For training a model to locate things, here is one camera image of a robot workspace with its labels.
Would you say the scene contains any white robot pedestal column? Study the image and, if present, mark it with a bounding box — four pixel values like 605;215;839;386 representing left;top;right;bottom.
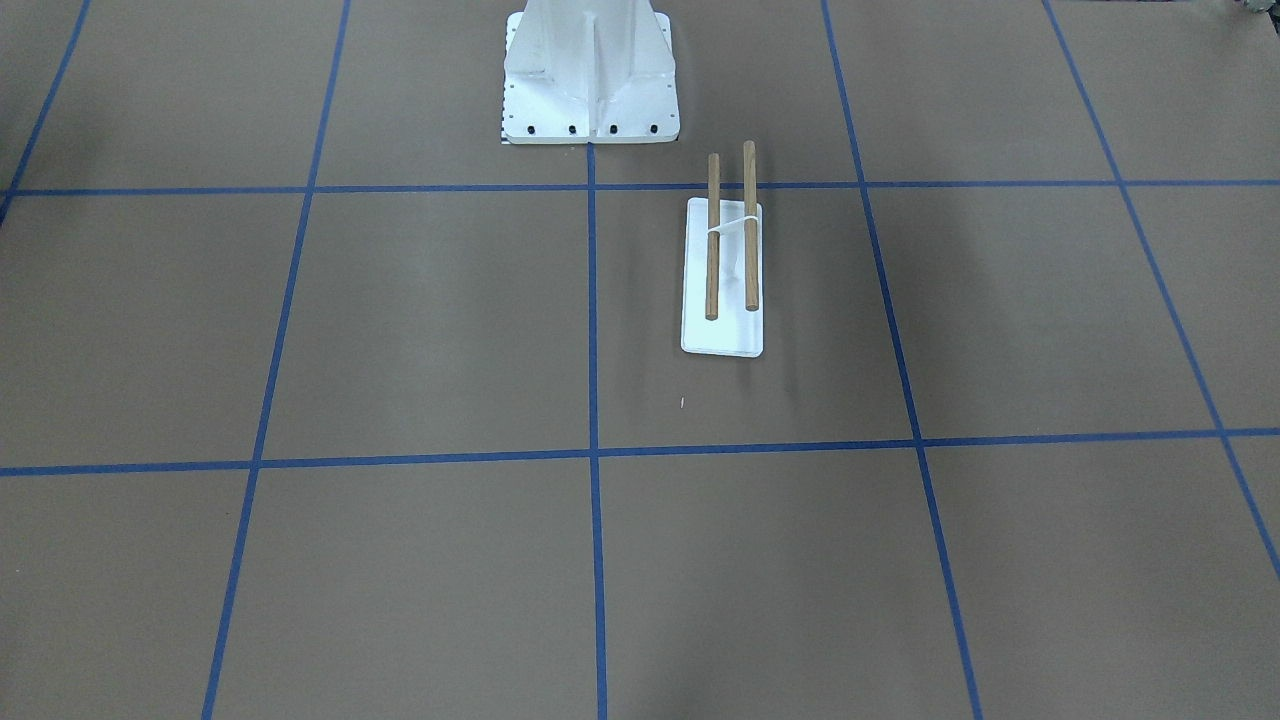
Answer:
500;1;681;145

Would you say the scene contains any white wooden towel rack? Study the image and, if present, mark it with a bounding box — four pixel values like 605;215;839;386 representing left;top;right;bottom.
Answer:
678;140;765;359

